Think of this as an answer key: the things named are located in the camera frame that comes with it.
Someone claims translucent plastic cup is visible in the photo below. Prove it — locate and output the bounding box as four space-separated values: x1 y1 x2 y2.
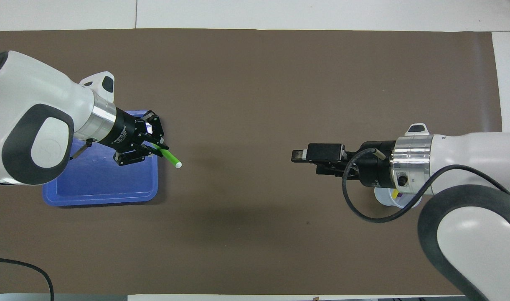
374 187 422 209

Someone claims green pen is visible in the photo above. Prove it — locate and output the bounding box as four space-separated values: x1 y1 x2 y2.
151 142 183 169

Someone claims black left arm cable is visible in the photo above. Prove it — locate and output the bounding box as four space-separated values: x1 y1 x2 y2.
0 140 93 301

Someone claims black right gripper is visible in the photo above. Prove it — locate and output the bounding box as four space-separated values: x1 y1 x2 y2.
291 141 395 189

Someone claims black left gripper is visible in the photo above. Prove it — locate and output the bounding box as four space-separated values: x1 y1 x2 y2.
100 108 170 167

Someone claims brown table mat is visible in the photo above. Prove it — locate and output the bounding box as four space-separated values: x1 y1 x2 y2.
0 28 510 296

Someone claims blue plastic tray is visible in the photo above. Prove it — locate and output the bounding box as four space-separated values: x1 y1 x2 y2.
43 110 158 207

